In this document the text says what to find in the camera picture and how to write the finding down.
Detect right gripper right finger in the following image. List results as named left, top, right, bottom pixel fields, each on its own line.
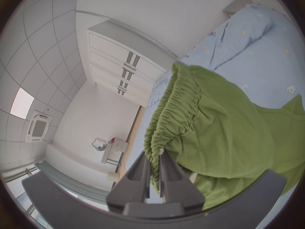
left=159, top=150, right=205, bottom=212

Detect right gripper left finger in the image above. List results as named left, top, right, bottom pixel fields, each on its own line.
left=106, top=150, right=151, bottom=212

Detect green shorts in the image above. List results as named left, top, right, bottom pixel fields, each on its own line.
left=144, top=62, right=305, bottom=210

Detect bed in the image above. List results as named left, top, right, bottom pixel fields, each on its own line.
left=141, top=3, right=305, bottom=215

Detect white dressing table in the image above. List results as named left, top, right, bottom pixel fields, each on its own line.
left=92, top=137, right=130, bottom=164

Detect blue-green curtain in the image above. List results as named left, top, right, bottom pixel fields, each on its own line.
left=34, top=162, right=115, bottom=200

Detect ceiling air conditioner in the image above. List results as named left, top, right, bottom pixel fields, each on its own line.
left=25, top=110, right=52, bottom=142

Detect window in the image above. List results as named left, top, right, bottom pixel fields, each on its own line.
left=0, top=168, right=48, bottom=224

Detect white wardrobe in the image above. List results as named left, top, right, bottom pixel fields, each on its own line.
left=87, top=21, right=179, bottom=108

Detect ceiling light panel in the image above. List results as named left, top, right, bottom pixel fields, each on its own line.
left=10, top=87, right=34, bottom=116

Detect pale blue quilt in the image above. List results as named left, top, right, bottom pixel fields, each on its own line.
left=183, top=4, right=273, bottom=71

